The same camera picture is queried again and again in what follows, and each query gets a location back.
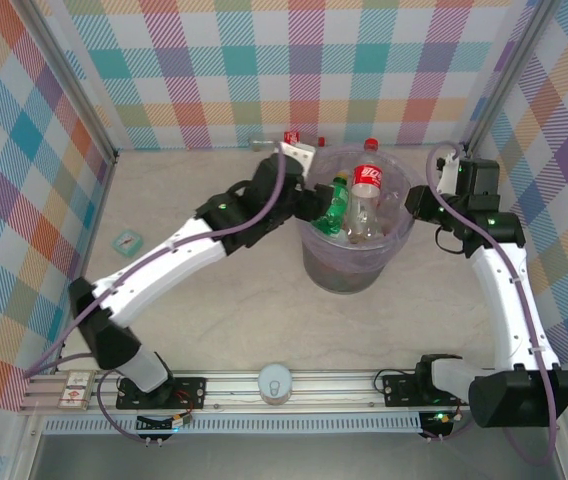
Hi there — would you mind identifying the green plastic bottle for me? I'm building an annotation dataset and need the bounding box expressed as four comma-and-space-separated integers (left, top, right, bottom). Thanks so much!
312, 171, 354, 237

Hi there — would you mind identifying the clear bottle red label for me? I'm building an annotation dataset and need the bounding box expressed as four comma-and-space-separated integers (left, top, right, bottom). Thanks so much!
345, 137, 383, 240
247, 129, 328, 151

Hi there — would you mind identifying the clear round plastic bin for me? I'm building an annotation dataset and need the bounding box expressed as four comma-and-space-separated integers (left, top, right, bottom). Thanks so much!
296, 144, 418, 295

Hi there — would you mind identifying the teal square small box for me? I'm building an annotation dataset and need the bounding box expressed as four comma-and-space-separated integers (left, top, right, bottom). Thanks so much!
109, 228, 145, 259

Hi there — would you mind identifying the silver tin can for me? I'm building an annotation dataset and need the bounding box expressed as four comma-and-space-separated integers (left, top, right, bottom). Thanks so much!
257, 363, 294, 405

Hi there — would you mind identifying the small circuit board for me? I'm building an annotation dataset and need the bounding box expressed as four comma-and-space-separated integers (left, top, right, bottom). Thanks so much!
136, 412, 195, 432
421, 409, 463, 426

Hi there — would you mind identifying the grey metal tray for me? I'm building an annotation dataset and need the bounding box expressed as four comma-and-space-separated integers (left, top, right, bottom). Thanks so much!
28, 433, 565, 480

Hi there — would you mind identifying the small red white card pack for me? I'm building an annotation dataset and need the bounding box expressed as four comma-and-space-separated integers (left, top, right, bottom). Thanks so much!
57, 369, 96, 413

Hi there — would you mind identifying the purple cable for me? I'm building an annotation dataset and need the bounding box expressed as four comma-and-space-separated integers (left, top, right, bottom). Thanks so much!
421, 418, 478, 445
94, 369, 178, 447
22, 142, 286, 379
424, 141, 561, 467

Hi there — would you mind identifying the aluminium frame post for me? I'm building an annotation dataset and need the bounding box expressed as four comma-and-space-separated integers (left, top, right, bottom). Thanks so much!
462, 0, 564, 156
11, 0, 119, 164

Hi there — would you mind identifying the aluminium extrusion rail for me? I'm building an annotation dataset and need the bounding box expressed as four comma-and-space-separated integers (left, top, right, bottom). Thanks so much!
22, 368, 470, 415

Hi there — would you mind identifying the white slotted cable duct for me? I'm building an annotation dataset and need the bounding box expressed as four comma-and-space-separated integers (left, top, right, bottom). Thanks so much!
42, 416, 424, 437

